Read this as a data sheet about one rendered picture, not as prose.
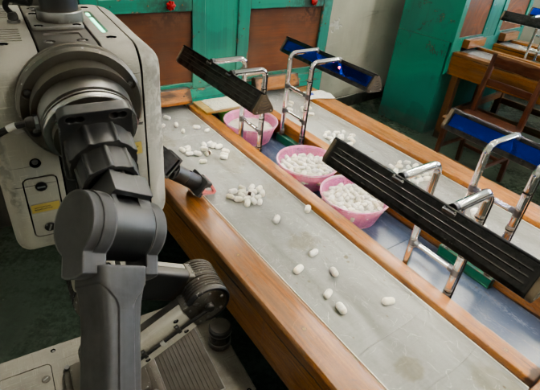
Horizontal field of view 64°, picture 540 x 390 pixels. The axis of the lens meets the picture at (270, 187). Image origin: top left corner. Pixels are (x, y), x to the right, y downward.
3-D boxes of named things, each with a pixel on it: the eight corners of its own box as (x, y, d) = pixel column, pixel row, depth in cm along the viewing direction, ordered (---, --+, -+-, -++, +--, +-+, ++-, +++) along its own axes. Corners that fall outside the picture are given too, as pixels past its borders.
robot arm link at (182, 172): (171, 180, 141) (180, 165, 141) (161, 174, 146) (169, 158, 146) (186, 187, 146) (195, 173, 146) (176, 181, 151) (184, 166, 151)
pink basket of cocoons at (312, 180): (317, 203, 172) (321, 183, 167) (262, 180, 183) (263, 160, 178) (345, 178, 191) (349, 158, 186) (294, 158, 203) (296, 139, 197)
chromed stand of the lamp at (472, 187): (487, 289, 139) (547, 170, 116) (435, 252, 153) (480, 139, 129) (517, 268, 149) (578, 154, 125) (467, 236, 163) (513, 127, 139)
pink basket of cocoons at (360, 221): (349, 243, 153) (354, 222, 148) (302, 204, 170) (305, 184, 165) (398, 221, 167) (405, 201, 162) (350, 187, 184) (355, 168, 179)
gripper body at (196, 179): (198, 170, 156) (183, 162, 150) (211, 183, 149) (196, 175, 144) (187, 184, 156) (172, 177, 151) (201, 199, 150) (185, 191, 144)
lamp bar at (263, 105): (254, 116, 148) (255, 96, 144) (175, 62, 189) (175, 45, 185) (273, 112, 152) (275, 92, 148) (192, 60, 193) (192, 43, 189)
